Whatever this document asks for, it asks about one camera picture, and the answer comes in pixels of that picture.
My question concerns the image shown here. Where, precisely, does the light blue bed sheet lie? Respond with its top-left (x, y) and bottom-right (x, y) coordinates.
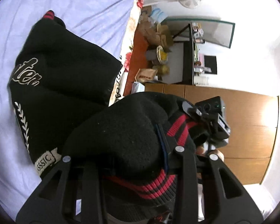
top-left (0, 0), bottom-right (134, 220)

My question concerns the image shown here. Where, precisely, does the brown paper bag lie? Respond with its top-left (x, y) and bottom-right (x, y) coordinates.
top-left (135, 68), bottom-right (158, 83)

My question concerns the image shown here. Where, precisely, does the black side desk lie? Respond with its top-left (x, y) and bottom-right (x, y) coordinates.
top-left (172, 22), bottom-right (196, 85)

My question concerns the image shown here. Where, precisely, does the floral blanket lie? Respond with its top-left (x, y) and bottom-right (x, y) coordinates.
top-left (109, 0), bottom-right (144, 106)

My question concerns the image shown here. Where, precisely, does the brown wooden wardrobe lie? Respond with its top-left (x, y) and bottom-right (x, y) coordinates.
top-left (145, 83), bottom-right (279, 185)

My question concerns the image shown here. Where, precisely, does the green framed mirror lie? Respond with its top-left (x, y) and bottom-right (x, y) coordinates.
top-left (164, 18), bottom-right (235, 48)

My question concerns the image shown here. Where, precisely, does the cardboard boxes pile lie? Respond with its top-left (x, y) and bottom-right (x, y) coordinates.
top-left (137, 6), bottom-right (174, 52)

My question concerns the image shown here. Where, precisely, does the grey waste bin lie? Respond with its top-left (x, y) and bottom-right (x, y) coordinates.
top-left (146, 46), bottom-right (168, 65)

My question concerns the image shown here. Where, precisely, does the black red varsity jacket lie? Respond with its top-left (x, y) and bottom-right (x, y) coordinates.
top-left (9, 11), bottom-right (198, 222)

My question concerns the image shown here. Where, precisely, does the black monitor on desk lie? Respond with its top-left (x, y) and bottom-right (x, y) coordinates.
top-left (204, 55), bottom-right (217, 74)

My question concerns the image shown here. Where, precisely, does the person's right hand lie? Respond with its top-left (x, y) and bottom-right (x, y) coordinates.
top-left (196, 146), bottom-right (225, 162)

